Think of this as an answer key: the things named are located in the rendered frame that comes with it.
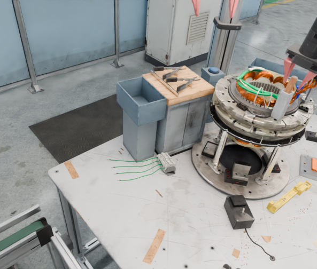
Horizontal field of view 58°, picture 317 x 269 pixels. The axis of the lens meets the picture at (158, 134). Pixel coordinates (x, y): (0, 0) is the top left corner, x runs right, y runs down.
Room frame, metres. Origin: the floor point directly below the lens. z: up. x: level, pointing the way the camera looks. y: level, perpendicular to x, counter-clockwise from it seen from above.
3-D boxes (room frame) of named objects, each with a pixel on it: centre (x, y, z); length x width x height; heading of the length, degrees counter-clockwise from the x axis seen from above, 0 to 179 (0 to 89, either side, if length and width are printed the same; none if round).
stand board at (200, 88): (0.93, -0.05, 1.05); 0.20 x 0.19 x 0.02; 125
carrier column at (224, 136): (0.77, -0.23, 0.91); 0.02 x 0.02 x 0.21
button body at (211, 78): (1.11, -0.21, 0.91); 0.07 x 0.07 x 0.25; 26
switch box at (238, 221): (0.57, -0.29, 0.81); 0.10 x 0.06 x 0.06; 13
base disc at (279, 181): (0.84, -0.34, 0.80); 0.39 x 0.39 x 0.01
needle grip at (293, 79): (0.72, -0.35, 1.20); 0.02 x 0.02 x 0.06
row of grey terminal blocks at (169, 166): (0.77, -0.04, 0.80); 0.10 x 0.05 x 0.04; 30
